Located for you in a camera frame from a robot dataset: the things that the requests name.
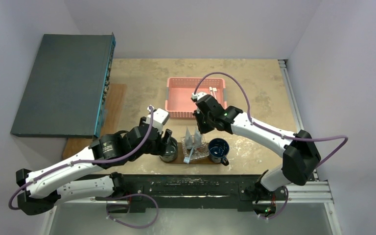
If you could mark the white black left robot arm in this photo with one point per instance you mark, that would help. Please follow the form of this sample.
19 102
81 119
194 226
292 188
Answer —
41 190

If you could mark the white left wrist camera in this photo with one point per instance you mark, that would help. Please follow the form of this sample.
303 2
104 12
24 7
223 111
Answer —
159 118

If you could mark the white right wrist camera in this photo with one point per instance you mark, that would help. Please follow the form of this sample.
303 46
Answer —
197 96

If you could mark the dark grey shelf board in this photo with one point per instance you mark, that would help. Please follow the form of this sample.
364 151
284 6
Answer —
66 91

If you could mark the aluminium frame rail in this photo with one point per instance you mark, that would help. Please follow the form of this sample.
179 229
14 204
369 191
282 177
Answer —
314 191

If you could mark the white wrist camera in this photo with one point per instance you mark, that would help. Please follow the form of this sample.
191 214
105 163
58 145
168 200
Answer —
197 96
159 118

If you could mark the navy blue mug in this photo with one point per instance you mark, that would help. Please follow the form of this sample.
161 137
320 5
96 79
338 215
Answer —
218 150

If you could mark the clear crystal toothbrush holder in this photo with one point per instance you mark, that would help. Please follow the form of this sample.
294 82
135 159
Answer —
201 152

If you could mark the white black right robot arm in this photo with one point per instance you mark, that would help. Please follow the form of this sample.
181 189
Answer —
299 154

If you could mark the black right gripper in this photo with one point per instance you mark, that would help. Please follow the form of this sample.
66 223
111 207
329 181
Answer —
202 116

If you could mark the light blue toothbrush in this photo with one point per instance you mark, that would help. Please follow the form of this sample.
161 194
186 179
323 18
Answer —
189 154

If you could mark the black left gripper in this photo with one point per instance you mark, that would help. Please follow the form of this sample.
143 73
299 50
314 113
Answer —
157 148

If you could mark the white red toothpaste tube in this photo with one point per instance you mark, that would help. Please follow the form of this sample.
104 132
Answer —
197 139

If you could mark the pink perforated plastic basket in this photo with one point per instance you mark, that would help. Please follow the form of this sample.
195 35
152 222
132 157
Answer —
179 89

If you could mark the oval dark wooden tray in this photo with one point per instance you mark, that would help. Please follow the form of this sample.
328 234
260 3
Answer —
182 152

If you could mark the white grey toothpaste tube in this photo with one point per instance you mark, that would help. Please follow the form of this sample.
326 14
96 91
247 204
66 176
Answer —
188 140

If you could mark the dark green grey mug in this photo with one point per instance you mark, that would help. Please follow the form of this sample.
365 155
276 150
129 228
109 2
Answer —
168 151

